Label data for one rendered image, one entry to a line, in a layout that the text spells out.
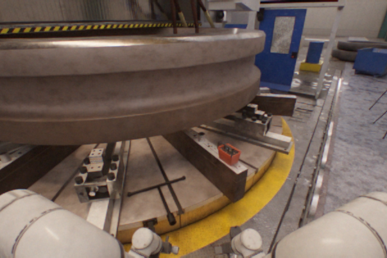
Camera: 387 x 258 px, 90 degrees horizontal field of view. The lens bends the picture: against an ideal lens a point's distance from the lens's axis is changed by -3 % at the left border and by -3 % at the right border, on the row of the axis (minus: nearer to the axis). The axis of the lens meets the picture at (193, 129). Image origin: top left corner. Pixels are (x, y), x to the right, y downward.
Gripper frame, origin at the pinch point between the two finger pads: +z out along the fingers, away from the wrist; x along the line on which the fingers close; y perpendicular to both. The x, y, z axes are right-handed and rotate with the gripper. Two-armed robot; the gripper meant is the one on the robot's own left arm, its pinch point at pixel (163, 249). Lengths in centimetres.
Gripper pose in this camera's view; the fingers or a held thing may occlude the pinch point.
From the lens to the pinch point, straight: 129.6
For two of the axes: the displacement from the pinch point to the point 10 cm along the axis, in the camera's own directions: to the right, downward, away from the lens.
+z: 1.8, 6.3, 7.6
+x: -9.8, 0.2, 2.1
